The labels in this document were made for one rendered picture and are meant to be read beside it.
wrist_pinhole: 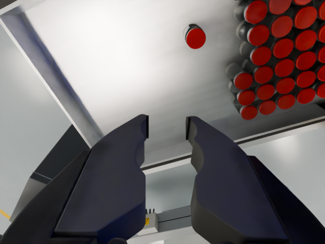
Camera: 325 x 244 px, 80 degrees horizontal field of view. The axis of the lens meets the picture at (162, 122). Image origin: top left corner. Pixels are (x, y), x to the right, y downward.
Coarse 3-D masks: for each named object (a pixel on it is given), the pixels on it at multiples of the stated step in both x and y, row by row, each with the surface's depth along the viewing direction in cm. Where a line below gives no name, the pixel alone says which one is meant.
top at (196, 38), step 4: (196, 28) 20; (192, 32) 20; (196, 32) 20; (200, 32) 20; (204, 32) 20; (188, 36) 21; (192, 36) 21; (196, 36) 21; (200, 36) 21; (204, 36) 20; (188, 40) 21; (192, 40) 21; (196, 40) 21; (200, 40) 21; (204, 40) 21; (188, 44) 21; (192, 44) 21; (196, 44) 21; (200, 44) 21; (192, 48) 21; (196, 48) 21
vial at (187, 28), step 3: (189, 24) 24; (186, 27) 23; (189, 27) 22; (192, 27) 21; (195, 27) 21; (198, 27) 21; (183, 30) 24; (186, 30) 22; (189, 30) 21; (183, 33) 24; (186, 33) 22; (183, 36) 24; (186, 36) 21; (186, 42) 22
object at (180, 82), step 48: (48, 0) 23; (96, 0) 23; (144, 0) 23; (192, 0) 23; (48, 48) 26; (96, 48) 26; (144, 48) 26; (96, 96) 29; (144, 96) 29; (192, 96) 29
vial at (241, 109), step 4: (232, 100) 28; (236, 100) 27; (236, 104) 27; (240, 104) 26; (252, 104) 26; (236, 108) 27; (240, 108) 26; (244, 108) 25; (248, 108) 25; (252, 108) 25; (256, 108) 25; (240, 112) 26; (244, 112) 25; (248, 112) 25; (252, 112) 25; (256, 112) 25; (244, 116) 25; (248, 116) 25; (252, 116) 25
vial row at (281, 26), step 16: (272, 0) 19; (288, 0) 19; (272, 16) 21; (288, 16) 19; (272, 32) 20; (288, 32) 20; (272, 48) 21; (288, 48) 21; (272, 64) 23; (288, 64) 22; (272, 80) 24; (288, 80) 23; (272, 96) 25; (288, 96) 24
